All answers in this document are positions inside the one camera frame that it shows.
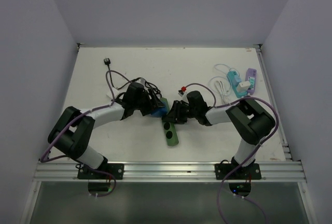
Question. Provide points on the teal power strip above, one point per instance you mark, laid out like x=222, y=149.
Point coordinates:
x=234, y=80

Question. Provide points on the blue cube adapter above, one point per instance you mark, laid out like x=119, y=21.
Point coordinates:
x=159, y=112

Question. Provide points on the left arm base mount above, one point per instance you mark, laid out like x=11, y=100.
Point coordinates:
x=105, y=171

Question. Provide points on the white charger plug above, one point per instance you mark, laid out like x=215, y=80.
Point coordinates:
x=112, y=95

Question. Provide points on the white charger on teal strip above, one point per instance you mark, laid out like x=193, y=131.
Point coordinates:
x=243, y=86

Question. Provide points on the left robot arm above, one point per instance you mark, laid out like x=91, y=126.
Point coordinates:
x=71, y=133

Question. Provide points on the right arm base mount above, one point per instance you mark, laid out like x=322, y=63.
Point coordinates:
x=233, y=169

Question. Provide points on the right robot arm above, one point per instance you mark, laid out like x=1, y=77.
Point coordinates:
x=252, y=122

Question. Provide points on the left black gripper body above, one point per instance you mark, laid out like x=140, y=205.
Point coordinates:
x=142, y=103

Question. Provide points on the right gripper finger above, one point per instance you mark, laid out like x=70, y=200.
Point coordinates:
x=173, y=115
x=181, y=118

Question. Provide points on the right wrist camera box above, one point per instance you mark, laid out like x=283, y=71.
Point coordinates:
x=182, y=92

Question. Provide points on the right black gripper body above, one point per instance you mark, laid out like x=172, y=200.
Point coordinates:
x=195, y=112

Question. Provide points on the aluminium front rail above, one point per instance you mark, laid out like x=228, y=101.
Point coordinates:
x=275, y=172

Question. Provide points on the green power strip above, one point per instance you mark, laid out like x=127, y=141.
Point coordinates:
x=169, y=128

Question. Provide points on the purple power strip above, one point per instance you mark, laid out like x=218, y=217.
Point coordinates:
x=251, y=76

